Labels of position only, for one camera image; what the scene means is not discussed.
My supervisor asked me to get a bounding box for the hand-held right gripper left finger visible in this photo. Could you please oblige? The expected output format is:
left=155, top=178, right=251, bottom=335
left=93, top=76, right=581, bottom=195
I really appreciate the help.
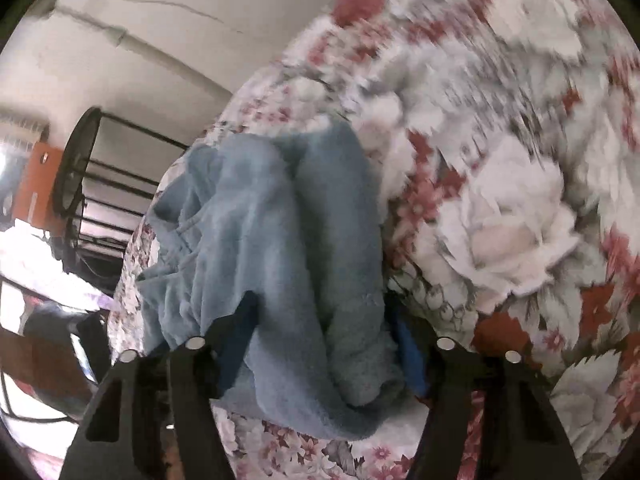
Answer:
left=60, top=294, right=261, bottom=480

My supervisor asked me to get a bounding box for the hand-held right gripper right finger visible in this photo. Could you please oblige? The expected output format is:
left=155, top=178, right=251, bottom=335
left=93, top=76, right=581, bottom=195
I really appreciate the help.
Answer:
left=386, top=300, right=584, bottom=480

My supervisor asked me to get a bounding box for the blue fleece jacket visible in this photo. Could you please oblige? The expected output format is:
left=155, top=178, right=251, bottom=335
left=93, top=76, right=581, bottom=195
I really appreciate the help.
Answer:
left=135, top=115, right=432, bottom=445

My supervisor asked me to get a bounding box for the floral blanket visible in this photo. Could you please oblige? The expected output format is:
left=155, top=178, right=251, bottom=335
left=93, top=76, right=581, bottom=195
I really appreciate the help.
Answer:
left=107, top=0, right=640, bottom=480

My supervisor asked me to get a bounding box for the brown cardboard box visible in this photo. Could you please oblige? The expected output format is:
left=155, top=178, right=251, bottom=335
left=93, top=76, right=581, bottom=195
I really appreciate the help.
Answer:
left=0, top=327, right=98, bottom=407

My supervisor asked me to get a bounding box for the orange cardboard box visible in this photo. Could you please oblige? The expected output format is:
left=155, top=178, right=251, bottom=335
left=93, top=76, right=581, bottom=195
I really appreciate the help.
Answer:
left=11, top=140, right=69, bottom=235

